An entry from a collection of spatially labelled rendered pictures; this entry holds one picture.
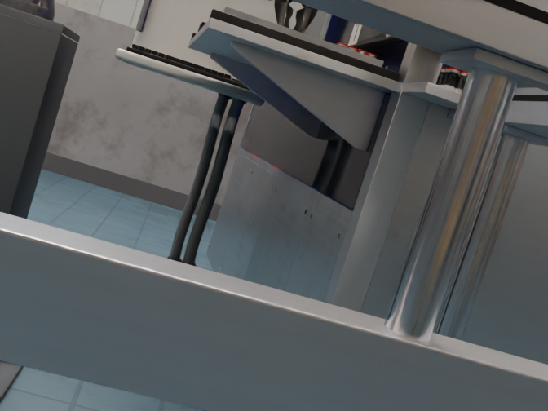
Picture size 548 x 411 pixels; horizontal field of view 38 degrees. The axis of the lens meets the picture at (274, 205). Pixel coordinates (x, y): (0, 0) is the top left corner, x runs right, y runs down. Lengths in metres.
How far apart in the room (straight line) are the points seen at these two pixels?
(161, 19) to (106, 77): 3.03
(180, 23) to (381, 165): 1.15
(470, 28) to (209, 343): 0.38
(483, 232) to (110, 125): 4.34
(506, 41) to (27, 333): 0.52
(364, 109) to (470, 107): 0.89
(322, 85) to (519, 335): 0.68
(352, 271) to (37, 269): 0.97
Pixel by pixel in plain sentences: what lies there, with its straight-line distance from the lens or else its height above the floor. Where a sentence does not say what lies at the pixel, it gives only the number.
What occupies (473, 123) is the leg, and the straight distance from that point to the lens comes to 0.82.
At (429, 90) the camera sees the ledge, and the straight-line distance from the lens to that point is 1.49.
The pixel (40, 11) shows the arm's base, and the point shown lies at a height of 0.81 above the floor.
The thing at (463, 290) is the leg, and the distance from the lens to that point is 1.47.
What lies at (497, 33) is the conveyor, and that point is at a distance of 0.78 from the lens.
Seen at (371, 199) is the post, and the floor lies 0.64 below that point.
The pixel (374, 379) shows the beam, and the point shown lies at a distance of 0.81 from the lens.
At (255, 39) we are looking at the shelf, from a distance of 1.56.
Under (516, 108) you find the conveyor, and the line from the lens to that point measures 1.38.
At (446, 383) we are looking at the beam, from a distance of 0.84.
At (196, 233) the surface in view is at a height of 0.31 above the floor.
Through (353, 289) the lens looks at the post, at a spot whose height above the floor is 0.45.
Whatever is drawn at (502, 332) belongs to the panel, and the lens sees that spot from 1.77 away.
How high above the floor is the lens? 0.70
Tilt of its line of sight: 5 degrees down
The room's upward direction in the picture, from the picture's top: 18 degrees clockwise
